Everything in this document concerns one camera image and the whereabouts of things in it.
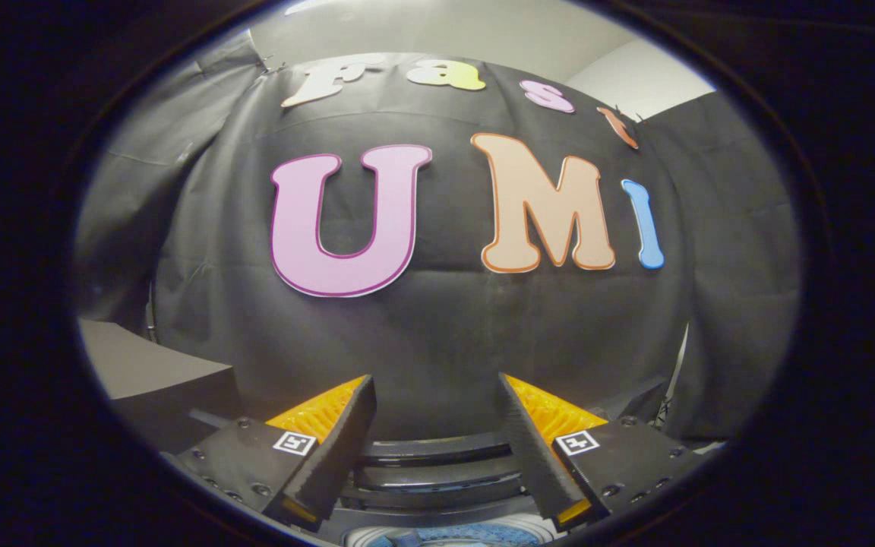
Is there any black backdrop cloth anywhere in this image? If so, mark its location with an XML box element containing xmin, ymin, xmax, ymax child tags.
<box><xmin>77</xmin><ymin>30</ymin><xmax>799</xmax><ymax>451</ymax></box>

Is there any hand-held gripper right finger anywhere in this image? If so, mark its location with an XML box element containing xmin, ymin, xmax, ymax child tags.
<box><xmin>498</xmin><ymin>372</ymin><xmax>704</xmax><ymax>533</ymax></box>

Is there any light blue garment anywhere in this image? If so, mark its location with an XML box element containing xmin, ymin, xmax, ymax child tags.
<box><xmin>377</xmin><ymin>523</ymin><xmax>543</xmax><ymax>547</ymax></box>

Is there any beige cabinet with dark top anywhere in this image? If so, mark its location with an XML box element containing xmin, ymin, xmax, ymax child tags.
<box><xmin>79</xmin><ymin>319</ymin><xmax>242</xmax><ymax>457</ymax></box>

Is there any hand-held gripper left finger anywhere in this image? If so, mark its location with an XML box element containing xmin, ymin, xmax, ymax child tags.
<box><xmin>160</xmin><ymin>374</ymin><xmax>377</xmax><ymax>533</ymax></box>

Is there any thin white pole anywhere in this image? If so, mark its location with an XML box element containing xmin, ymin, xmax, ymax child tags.
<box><xmin>665</xmin><ymin>323</ymin><xmax>692</xmax><ymax>400</ymax></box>

